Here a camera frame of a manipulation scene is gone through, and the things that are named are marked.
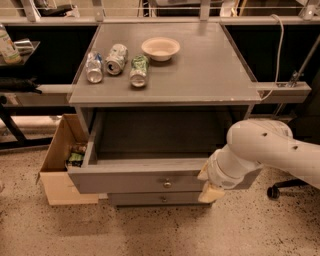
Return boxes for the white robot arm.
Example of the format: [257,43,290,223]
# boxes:
[198,119,320,203]

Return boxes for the crushed white silver can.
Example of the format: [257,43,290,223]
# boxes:
[105,44,128,75]

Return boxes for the grey bottom drawer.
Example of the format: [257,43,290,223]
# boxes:
[108,192,201,207]

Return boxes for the grey drawer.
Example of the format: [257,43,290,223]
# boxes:
[108,192,201,207]
[68,109,239,194]

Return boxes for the grey wooden drawer cabinet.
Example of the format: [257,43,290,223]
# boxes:
[67,21,263,208]

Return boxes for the white plastic bottle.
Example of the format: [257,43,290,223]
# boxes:
[0,24,22,64]

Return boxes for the white hanging cable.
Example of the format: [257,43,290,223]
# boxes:
[259,13,285,102]

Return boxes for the green can in box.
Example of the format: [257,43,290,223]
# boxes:
[66,153,84,167]

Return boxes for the open cardboard box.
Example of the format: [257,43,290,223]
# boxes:
[37,114,98,205]

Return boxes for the black office chair base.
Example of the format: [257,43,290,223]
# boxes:
[267,179,306,200]

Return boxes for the beige paper bowl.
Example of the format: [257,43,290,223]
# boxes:
[141,37,180,62]

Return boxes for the silver top drawer knob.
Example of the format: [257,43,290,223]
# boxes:
[163,179,172,188]

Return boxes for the grey top drawer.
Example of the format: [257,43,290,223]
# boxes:
[68,109,239,194]

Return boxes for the crushed green can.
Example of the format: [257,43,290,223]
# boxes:
[130,55,149,88]

